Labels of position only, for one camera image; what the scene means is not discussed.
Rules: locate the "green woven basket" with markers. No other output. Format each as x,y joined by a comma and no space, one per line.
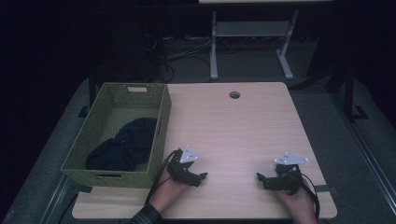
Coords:
80,149

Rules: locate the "black metal stand leg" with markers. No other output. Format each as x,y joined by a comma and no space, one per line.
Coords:
350,93

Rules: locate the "person's right hand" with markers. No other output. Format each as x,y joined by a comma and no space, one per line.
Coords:
300,207

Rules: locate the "metal floor rail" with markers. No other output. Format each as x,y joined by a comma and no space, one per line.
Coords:
57,199
367,149

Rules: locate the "person's left hand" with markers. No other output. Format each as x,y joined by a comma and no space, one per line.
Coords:
166,193

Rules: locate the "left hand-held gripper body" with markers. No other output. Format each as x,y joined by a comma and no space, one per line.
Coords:
179,171

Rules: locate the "dark blue knit sweater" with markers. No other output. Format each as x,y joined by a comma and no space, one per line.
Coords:
132,140

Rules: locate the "white metal stand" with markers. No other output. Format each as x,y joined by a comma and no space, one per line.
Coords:
250,29

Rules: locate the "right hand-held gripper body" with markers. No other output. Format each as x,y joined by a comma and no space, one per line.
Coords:
288,182

